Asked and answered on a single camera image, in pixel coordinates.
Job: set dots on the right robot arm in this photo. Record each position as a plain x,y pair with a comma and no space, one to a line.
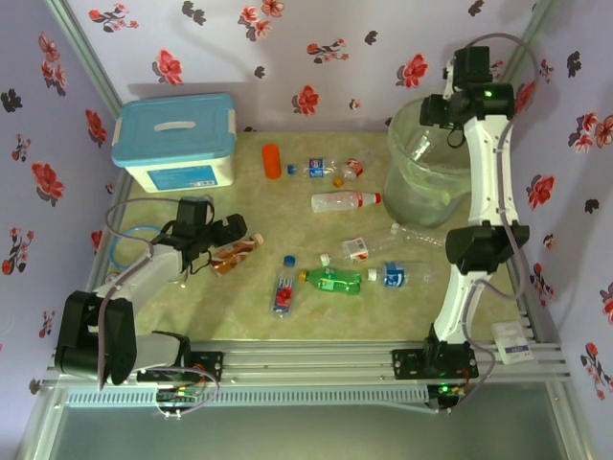
491,167

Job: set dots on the aluminium frame post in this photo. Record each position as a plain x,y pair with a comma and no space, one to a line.
527,38
86,52

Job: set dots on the grey metal panel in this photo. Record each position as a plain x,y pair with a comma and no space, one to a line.
306,433

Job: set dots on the red white label clear bottle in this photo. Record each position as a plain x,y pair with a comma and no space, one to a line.
355,249

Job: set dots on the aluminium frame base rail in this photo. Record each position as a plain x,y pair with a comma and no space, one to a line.
306,359

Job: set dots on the aluminium side rail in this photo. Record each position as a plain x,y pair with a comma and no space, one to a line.
120,196
531,326

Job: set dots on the white cap blue label bottle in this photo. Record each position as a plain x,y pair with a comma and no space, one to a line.
395,274

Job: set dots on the small white box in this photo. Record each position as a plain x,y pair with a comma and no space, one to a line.
512,342

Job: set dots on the clear green plastic bin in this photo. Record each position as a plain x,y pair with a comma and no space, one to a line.
416,201

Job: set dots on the blue lidded storage box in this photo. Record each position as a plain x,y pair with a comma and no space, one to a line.
172,144

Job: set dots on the blue cap red flower bottle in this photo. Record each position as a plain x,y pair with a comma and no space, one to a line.
283,292

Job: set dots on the brown coffee bottle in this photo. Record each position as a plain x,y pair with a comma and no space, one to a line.
234,259

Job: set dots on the small silver ball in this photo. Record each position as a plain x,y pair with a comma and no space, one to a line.
111,277

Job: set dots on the clear unlabelled white cap bottle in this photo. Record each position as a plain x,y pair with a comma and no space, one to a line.
412,235

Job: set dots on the small circuit board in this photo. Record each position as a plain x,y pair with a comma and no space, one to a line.
445,389
177,395

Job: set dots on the green bottle yellow cap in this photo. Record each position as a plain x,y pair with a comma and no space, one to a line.
333,282

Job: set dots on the red cap white label bottle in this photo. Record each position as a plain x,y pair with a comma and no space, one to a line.
340,201

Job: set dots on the orange plastic cylinder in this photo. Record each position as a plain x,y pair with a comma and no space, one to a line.
271,160

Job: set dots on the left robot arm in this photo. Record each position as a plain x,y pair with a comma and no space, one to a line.
143,268

